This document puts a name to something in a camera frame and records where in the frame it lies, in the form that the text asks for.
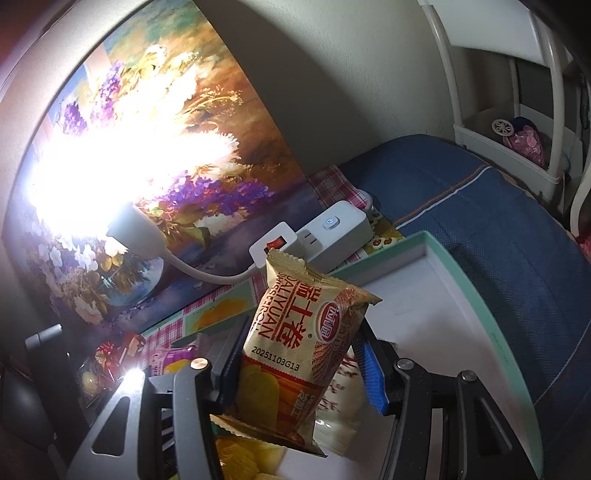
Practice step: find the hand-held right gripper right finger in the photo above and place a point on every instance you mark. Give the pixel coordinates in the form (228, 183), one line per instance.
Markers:
(374, 378)

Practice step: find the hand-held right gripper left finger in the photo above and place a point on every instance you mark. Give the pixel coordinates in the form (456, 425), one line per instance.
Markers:
(228, 374)

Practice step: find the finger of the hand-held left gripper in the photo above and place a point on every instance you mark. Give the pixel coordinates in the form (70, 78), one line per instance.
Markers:
(44, 338)

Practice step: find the beige and orange snack packet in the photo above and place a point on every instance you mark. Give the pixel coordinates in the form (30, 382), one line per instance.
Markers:
(286, 332)

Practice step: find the white box with green rim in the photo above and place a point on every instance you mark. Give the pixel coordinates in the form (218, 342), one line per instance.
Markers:
(429, 300)

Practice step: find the white wheat print snack packet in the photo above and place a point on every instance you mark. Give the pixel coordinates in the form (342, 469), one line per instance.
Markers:
(344, 406)

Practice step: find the purple snack packet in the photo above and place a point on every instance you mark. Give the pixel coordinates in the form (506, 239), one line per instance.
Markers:
(173, 360)

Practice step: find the pale round object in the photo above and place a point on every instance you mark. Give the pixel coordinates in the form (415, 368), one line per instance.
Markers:
(90, 381)

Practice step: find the red snack packet with figure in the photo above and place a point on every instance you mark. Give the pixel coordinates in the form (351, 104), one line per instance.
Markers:
(107, 355)

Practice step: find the yellow and beige snack packet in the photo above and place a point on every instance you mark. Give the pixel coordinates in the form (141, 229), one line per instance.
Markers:
(240, 454)

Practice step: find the white socket block blue button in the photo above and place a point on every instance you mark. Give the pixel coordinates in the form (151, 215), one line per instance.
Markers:
(341, 240)

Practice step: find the white gooseneck lamp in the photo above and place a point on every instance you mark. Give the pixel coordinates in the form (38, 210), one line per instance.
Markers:
(138, 228)

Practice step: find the blue bed cover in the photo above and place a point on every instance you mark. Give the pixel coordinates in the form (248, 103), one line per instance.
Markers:
(485, 230)

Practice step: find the white shelf rack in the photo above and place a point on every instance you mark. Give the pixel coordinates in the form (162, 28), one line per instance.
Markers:
(498, 161)

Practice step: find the floral still life painting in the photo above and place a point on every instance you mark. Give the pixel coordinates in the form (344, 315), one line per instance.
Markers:
(231, 115)

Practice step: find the small white wheel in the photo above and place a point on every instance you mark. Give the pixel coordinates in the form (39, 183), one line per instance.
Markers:
(501, 127)

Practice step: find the pink patterned bag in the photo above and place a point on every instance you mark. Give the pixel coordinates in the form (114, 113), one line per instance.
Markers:
(526, 141)

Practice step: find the white power strip red switch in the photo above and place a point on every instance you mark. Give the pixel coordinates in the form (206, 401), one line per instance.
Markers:
(281, 233)

